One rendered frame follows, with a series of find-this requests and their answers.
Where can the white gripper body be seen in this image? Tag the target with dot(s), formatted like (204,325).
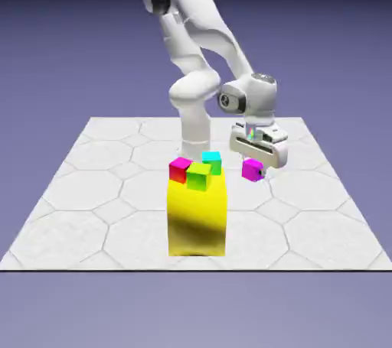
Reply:
(260,150)

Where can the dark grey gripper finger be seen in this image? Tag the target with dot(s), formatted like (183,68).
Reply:
(261,173)

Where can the small magenta cube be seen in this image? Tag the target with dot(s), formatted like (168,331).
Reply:
(251,169)

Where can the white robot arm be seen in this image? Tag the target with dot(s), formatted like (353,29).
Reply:
(196,48)

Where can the small cyan cube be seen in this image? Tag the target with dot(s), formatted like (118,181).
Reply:
(212,160)

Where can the small green cube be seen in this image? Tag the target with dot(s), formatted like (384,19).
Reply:
(198,177)

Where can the small red cube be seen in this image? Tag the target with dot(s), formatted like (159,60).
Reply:
(178,170)

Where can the large yellow box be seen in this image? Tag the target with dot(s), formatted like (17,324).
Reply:
(196,219)

